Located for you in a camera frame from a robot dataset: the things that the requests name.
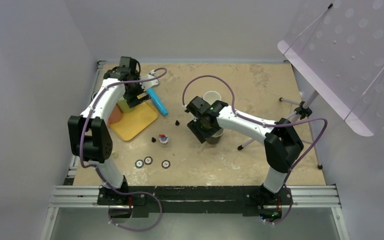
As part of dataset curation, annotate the black mug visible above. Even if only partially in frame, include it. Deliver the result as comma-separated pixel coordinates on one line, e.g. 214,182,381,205
206,128,224,145

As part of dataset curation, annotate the grey mug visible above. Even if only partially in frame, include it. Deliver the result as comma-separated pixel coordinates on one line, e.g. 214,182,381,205
203,91,222,105

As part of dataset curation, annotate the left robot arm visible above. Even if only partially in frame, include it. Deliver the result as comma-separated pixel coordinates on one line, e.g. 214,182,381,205
67,56,148,205

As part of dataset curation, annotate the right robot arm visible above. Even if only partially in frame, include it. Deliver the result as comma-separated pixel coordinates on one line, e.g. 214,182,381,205
184,96,304,204

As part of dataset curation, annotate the light green mug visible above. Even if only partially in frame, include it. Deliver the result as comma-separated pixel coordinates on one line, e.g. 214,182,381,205
117,97,134,114

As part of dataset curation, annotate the pink mug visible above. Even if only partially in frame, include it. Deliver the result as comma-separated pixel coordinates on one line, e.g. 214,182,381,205
108,104,123,124

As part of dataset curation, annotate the blue plastic tube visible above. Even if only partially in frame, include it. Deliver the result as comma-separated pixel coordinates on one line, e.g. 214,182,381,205
146,88,169,117

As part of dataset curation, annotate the yellow tray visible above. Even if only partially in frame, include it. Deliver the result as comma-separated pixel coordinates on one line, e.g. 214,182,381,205
109,102,159,142

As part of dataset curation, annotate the right round token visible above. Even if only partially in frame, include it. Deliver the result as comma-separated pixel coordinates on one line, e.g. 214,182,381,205
161,160,171,169

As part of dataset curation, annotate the black base bar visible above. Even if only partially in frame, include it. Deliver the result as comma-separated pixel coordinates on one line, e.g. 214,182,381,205
97,185,293,220

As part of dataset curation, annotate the translucent perforated panel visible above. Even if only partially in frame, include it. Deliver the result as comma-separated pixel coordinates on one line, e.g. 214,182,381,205
277,0,384,137

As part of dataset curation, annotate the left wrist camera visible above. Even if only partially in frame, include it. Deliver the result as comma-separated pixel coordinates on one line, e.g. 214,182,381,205
139,69,160,92

